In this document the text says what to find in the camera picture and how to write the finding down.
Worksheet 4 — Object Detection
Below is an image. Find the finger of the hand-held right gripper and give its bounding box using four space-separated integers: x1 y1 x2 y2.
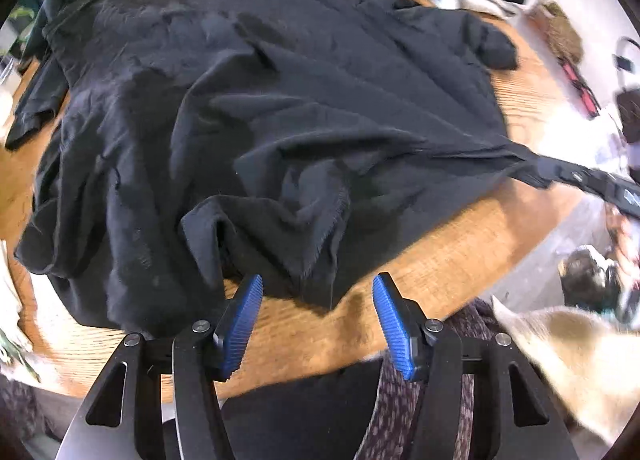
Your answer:
535 154 608 198

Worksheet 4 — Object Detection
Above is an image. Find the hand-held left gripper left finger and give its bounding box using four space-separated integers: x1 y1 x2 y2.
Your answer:
55 274 264 460

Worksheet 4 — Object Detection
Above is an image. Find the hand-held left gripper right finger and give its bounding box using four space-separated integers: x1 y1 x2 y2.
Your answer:
372 271 581 460

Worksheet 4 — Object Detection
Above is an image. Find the black t-shirt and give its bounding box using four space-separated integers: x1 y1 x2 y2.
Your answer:
5 0 553 336

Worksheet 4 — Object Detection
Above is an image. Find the dark cloth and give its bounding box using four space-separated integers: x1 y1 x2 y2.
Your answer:
220 360 386 460

